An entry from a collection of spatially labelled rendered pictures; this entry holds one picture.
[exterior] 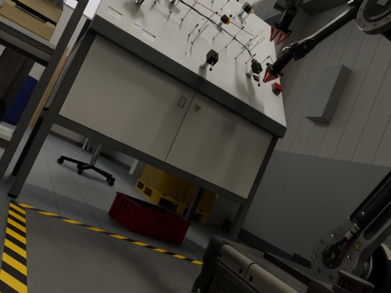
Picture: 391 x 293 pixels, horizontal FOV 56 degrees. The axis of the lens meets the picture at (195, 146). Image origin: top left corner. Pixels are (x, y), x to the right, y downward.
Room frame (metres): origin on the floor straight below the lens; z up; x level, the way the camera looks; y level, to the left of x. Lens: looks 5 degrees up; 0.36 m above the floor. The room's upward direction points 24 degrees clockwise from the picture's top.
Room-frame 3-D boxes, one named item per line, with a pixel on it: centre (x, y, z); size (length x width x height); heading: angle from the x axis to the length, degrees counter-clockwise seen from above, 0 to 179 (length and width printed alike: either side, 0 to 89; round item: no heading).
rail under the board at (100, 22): (1.82, 0.11, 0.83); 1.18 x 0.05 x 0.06; 115
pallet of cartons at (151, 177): (4.62, 0.03, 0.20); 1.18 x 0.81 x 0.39; 23
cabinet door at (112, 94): (1.72, 0.36, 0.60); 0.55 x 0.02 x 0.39; 115
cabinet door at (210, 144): (1.96, -0.14, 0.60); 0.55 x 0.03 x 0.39; 115
